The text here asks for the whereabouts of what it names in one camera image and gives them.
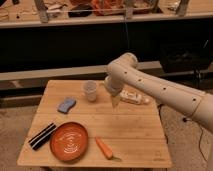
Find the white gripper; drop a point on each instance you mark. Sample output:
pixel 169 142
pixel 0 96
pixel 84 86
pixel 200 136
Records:
pixel 115 100

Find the blue sponge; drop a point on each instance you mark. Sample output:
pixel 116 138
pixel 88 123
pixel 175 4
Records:
pixel 66 105

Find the wooden folding table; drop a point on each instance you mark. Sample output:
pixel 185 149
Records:
pixel 133 132

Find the orange object on shelf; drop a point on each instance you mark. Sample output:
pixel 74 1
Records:
pixel 107 7

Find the white plastic bottle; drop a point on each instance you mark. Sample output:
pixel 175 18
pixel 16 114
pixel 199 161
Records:
pixel 133 97

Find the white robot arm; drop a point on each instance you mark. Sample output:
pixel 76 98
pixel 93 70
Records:
pixel 193 103

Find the orange toy carrot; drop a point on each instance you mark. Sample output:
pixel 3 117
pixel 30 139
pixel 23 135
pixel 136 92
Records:
pixel 105 149

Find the black box on shelf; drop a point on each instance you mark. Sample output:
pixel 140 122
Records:
pixel 81 10

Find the dark box at right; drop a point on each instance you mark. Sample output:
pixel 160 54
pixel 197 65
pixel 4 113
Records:
pixel 184 57

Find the orange round plate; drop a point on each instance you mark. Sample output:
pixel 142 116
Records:
pixel 69 141

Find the clear plastic cup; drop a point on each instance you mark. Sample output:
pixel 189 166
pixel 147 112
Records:
pixel 90 90

